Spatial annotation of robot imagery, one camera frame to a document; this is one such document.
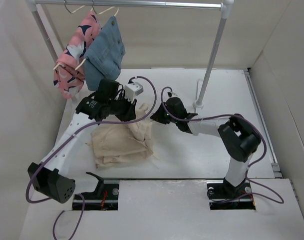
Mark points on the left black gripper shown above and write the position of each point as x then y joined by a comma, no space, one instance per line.
130,112

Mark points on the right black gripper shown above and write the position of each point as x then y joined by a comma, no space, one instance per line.
158,116

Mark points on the beige trousers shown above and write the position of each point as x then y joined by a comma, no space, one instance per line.
115,144

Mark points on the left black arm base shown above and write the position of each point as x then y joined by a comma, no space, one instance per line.
103,200

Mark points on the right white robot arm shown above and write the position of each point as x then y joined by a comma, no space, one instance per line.
238,135

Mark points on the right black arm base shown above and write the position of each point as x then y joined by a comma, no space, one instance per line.
220,199

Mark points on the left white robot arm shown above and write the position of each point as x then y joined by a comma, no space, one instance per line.
49,177

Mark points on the wooden hanger under denim shorts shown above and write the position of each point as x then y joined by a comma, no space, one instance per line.
100,13

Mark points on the blue denim shorts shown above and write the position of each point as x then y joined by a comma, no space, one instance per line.
104,56

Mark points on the pink floral shorts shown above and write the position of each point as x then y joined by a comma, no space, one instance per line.
68,76

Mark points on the metal clothes rack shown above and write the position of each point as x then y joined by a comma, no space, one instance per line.
224,7

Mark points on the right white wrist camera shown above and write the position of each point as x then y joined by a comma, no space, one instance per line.
171,94

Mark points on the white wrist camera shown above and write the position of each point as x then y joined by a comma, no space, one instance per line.
171,94
132,90

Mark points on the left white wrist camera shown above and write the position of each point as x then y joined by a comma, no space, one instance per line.
132,90

